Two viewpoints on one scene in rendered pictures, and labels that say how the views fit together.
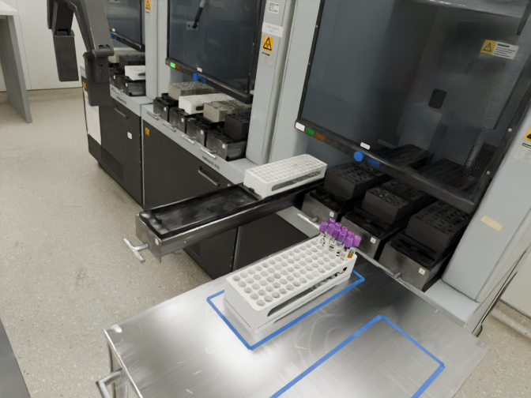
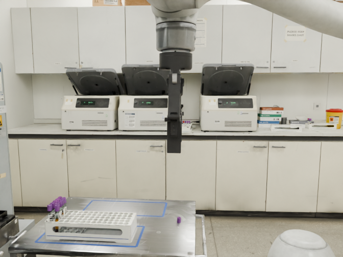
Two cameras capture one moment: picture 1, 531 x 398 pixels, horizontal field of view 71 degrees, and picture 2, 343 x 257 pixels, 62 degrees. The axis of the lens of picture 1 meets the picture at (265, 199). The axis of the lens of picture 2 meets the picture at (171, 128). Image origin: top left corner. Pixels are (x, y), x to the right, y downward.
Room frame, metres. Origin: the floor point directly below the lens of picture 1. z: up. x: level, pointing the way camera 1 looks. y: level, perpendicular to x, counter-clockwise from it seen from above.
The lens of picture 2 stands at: (0.99, 0.82, 1.32)
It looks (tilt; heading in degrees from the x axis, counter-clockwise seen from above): 8 degrees down; 230
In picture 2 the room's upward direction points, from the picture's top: straight up
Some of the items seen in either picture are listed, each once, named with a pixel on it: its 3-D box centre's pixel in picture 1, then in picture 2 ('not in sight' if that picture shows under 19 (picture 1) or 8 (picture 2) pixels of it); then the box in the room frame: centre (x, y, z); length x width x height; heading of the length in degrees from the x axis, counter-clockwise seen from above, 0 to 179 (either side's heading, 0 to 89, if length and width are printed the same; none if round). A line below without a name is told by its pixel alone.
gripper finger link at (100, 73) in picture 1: (101, 65); not in sight; (0.50, 0.25, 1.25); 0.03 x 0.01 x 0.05; 47
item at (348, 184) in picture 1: (340, 185); not in sight; (1.07, -0.23, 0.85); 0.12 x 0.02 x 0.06; 48
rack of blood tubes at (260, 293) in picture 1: (294, 277); (92, 225); (0.60, -0.09, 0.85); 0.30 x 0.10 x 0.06; 135
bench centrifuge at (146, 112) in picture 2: not in sight; (148, 97); (-0.85, -1.80, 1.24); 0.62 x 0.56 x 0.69; 48
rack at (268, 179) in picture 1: (286, 175); not in sight; (1.11, -0.06, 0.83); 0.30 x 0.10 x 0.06; 138
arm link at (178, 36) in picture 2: not in sight; (175, 40); (0.56, 0.31, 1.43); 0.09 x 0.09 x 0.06
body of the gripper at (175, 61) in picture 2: not in sight; (175, 73); (0.56, 0.31, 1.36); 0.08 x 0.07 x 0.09; 47
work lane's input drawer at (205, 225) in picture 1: (243, 203); not in sight; (0.98, 0.06, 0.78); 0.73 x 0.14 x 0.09; 138
